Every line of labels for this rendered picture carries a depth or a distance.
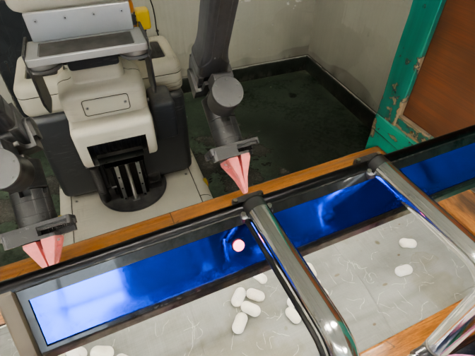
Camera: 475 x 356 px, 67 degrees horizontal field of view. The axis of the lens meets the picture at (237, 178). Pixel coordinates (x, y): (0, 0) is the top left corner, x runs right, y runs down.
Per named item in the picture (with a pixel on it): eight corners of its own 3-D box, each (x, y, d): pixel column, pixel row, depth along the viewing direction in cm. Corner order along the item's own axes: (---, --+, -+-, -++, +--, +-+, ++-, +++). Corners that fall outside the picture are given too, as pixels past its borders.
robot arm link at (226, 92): (225, 66, 75) (186, 73, 73) (238, 38, 64) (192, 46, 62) (241, 119, 75) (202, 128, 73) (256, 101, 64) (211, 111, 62)
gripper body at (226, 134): (261, 145, 70) (249, 109, 70) (213, 158, 67) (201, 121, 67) (251, 151, 76) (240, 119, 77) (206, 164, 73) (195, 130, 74)
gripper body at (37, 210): (71, 224, 56) (58, 180, 56) (-1, 246, 53) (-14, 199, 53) (78, 224, 62) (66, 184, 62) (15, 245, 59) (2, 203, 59)
